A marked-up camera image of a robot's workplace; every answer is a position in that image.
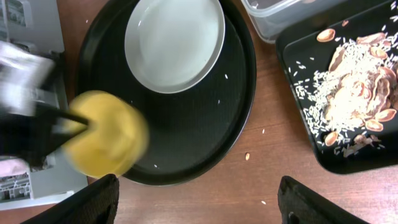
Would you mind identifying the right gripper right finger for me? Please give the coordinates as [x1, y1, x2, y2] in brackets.
[277, 175, 367, 224]

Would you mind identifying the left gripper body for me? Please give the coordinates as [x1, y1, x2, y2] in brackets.
[1, 103, 62, 165]

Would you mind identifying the grey dishwasher rack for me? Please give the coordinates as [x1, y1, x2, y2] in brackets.
[1, 0, 87, 210]

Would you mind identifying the yellow bowl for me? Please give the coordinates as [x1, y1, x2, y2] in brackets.
[62, 90, 149, 179]

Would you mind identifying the black rectangular bin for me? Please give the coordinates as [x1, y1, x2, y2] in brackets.
[275, 1, 397, 174]

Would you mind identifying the pink cup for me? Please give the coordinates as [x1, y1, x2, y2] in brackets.
[0, 159, 29, 177]

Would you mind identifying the clear plastic bin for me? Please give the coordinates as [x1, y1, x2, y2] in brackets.
[241, 0, 344, 44]

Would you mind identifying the peanut shells food waste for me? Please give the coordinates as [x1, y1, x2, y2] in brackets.
[297, 28, 397, 157]

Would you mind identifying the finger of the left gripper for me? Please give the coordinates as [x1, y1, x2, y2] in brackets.
[34, 103, 89, 146]

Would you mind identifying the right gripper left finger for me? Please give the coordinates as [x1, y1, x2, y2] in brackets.
[24, 174, 119, 224]

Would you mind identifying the round black tray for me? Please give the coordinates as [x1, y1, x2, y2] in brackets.
[75, 0, 256, 185]

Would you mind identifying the grey round plate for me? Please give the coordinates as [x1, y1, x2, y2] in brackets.
[124, 0, 226, 94]

